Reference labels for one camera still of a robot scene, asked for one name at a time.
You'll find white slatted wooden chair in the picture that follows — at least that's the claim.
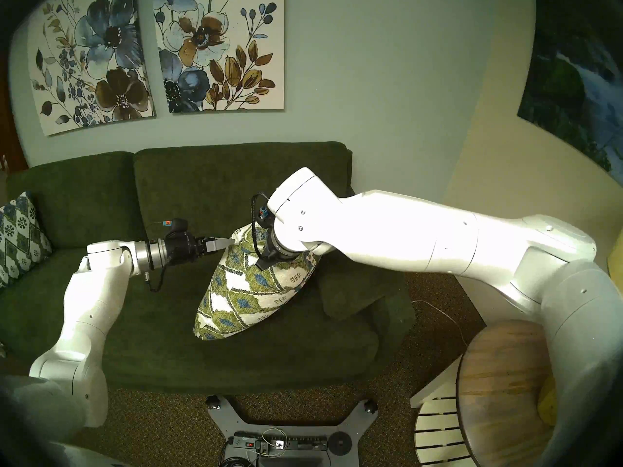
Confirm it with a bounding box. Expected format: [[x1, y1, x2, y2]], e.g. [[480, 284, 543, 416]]
[[410, 357, 475, 467]]

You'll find floral canvas with brown leaves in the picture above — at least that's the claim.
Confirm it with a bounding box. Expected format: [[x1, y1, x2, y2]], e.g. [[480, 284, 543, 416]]
[[152, 0, 285, 114]]

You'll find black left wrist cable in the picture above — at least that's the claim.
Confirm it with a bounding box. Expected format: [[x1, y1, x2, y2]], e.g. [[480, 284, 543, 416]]
[[145, 264, 168, 293]]

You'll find zigzag patterned throw pillow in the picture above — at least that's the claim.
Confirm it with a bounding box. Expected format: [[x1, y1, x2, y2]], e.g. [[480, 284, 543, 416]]
[[193, 224, 319, 341]]

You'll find waterfall landscape wall picture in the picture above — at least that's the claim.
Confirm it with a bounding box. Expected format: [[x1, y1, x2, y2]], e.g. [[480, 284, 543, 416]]
[[517, 0, 623, 172]]

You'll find thin white floor cord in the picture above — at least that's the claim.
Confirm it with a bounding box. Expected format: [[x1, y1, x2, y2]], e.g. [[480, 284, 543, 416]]
[[411, 300, 469, 347]]

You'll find dark green fabric sofa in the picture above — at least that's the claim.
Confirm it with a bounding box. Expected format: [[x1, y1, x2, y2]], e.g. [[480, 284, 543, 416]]
[[0, 141, 417, 394]]

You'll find round wooden side table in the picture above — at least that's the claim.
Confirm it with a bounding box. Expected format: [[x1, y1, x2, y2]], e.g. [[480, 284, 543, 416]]
[[456, 319, 558, 467]]

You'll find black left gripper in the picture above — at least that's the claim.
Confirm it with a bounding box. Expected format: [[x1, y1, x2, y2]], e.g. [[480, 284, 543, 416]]
[[165, 232, 236, 266]]

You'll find thin white looped cable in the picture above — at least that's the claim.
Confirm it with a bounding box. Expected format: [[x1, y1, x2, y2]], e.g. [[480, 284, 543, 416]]
[[260, 427, 288, 457]]

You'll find green sofa armrest cushion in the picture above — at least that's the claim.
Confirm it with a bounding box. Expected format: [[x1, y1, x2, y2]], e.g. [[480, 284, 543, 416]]
[[319, 251, 409, 321]]

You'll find black power strip box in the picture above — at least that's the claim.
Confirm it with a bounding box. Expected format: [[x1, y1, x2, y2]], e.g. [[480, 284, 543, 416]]
[[233, 433, 328, 456]]

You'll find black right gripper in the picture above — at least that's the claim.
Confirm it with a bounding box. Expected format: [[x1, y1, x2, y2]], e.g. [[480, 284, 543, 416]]
[[255, 228, 305, 271]]

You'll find floral canvas with blue flowers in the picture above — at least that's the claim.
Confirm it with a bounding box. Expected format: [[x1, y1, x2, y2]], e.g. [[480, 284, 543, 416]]
[[27, 0, 156, 136]]

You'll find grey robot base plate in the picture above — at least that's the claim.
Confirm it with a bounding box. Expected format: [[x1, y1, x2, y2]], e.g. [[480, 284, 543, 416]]
[[204, 395, 379, 467]]

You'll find yellow-green ceramic lamp base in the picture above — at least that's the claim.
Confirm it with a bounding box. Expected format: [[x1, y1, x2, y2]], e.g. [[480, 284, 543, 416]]
[[537, 376, 558, 427]]

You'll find diamond patterned throw pillow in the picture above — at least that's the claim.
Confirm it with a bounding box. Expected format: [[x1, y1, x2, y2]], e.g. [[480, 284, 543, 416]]
[[0, 191, 53, 287]]

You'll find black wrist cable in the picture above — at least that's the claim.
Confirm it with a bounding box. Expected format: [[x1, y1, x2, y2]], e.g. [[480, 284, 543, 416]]
[[145, 264, 168, 293], [250, 193, 271, 260]]

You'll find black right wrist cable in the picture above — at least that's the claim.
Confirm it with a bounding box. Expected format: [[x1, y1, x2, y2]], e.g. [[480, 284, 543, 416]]
[[250, 193, 271, 260]]

